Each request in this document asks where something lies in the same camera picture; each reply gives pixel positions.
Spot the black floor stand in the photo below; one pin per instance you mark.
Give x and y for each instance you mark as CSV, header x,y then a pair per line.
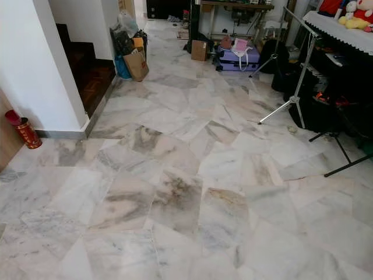
x,y
347,165

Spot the brown wooden panel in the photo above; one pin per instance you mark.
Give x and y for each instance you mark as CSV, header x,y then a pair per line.
x,y
9,140

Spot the red tin canister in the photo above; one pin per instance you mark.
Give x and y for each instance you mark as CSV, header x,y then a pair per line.
x,y
28,133

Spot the dark wooden staircase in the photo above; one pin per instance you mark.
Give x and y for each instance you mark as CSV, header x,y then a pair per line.
x,y
90,73

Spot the blue bag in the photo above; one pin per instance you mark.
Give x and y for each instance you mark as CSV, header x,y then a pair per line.
x,y
122,68

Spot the brown paper bag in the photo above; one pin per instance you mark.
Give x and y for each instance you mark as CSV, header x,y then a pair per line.
x,y
136,65

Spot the black fabric bag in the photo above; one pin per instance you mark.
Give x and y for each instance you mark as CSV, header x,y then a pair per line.
x,y
122,44

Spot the small orange box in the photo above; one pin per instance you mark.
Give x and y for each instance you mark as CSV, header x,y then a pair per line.
x,y
138,42

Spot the clear plastic bag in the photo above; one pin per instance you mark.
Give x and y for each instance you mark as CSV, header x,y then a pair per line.
x,y
127,23

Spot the black cabinet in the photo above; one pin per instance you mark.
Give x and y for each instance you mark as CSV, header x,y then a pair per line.
x,y
166,7

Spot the small plain cardboard box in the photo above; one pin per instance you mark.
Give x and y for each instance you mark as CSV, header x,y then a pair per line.
x,y
199,51

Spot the purple suitcase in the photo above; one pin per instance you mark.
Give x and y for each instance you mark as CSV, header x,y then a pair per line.
x,y
238,61

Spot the pink white bag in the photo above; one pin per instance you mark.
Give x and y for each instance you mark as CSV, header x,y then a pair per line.
x,y
240,45

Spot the wooden desk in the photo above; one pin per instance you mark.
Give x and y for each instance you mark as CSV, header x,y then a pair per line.
x,y
236,6

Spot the black backpack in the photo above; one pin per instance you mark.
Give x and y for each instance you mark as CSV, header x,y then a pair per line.
x,y
273,55

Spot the small clear round lid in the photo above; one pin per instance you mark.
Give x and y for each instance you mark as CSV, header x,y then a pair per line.
x,y
292,129

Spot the silver tripod stand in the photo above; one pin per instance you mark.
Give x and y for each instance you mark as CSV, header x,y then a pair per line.
x,y
295,101

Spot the black equipment bag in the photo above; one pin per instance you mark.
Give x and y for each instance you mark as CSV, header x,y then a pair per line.
x,y
323,108

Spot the keyboard with white cover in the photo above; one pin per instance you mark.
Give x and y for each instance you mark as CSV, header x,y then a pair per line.
x,y
338,29

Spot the yellow plush toy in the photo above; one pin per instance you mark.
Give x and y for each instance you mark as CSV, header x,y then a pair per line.
x,y
355,23

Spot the red white plush toy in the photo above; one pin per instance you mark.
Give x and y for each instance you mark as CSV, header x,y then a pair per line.
x,y
362,8

